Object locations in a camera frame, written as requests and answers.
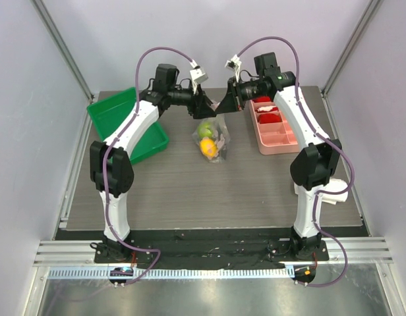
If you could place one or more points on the red fake food piece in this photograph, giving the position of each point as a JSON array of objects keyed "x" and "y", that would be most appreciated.
[{"x": 262, "y": 99}]

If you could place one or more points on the white cloth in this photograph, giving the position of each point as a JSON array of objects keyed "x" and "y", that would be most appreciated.
[{"x": 334, "y": 191}]

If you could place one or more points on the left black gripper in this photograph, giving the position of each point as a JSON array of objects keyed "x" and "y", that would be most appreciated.
[{"x": 200, "y": 106}]

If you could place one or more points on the green fake fruit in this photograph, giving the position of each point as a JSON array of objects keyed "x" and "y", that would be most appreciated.
[{"x": 205, "y": 130}]

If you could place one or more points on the yellow fake fruit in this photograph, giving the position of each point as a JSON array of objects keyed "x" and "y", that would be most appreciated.
[{"x": 208, "y": 147}]

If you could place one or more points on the clear zip top bag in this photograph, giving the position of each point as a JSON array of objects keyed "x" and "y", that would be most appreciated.
[{"x": 221, "y": 137}]

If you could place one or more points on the pink compartment tray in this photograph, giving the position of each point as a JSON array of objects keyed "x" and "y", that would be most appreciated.
[{"x": 276, "y": 138}]

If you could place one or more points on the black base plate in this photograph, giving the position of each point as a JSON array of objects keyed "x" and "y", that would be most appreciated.
[{"x": 208, "y": 249}]

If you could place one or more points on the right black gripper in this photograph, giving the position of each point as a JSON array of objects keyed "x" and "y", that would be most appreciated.
[{"x": 232, "y": 95}]

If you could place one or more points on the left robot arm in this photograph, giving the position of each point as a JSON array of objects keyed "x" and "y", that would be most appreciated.
[{"x": 110, "y": 160}]

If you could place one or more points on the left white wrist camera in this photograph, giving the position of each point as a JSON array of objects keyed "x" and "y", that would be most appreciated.
[{"x": 197, "y": 75}]

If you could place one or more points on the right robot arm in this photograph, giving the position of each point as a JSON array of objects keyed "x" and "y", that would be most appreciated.
[{"x": 318, "y": 156}]

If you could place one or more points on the aluminium front rail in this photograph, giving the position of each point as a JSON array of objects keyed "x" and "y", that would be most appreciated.
[{"x": 75, "y": 260}]

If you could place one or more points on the red fake food slice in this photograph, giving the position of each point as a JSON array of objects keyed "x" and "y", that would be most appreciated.
[{"x": 269, "y": 118}]

